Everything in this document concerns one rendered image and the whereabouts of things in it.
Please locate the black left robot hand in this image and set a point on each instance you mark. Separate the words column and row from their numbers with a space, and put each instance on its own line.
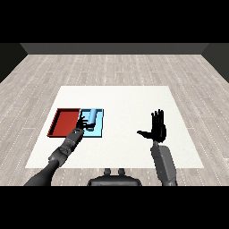
column 81, row 123

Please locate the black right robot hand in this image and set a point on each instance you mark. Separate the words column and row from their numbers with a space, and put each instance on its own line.
column 158, row 129

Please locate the light blue can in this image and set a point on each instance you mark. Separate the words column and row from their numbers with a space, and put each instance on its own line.
column 92, row 116

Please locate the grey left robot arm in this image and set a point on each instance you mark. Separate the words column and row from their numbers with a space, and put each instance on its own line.
column 63, row 149

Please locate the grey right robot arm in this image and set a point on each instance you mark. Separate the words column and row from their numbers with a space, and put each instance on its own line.
column 164, row 163

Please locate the red shallow open box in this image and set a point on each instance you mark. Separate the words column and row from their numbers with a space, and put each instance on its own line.
column 65, row 122

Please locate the light blue shallow open box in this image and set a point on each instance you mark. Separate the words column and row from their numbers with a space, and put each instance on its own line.
column 99, row 128

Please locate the dark grey robot body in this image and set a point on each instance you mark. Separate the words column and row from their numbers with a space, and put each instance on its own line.
column 114, row 179

